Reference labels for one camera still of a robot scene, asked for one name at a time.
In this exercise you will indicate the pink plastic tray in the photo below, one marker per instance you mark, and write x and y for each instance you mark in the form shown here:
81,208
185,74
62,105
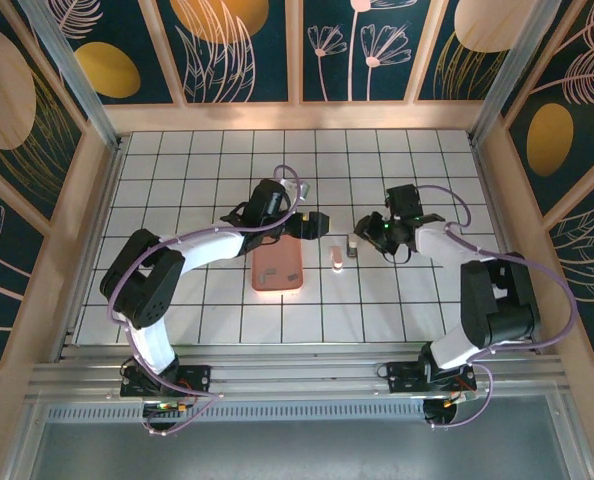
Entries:
279,260

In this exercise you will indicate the black arm base electronics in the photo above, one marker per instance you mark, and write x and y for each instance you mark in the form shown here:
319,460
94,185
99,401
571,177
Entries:
442,412
164,412

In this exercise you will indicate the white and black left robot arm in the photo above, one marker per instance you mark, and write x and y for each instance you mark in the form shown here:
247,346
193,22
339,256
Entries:
212,250

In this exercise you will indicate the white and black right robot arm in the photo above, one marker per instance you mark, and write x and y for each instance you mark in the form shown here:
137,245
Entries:
442,245

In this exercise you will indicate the slotted metal vent strip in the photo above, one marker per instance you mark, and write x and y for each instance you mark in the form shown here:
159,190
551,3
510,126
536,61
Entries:
297,411

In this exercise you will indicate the aluminium side rail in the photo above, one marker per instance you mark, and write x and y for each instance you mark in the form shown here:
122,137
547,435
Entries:
499,200
102,210

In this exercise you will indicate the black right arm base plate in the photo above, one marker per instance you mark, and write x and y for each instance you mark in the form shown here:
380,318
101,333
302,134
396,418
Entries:
402,377

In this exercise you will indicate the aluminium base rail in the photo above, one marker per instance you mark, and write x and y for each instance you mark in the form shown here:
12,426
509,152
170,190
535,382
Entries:
297,372

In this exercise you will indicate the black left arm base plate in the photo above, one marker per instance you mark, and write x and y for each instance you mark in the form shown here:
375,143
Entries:
192,377

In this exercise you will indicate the aluminium frame post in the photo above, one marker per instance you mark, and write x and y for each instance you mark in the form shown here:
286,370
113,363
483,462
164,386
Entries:
75,75
518,75

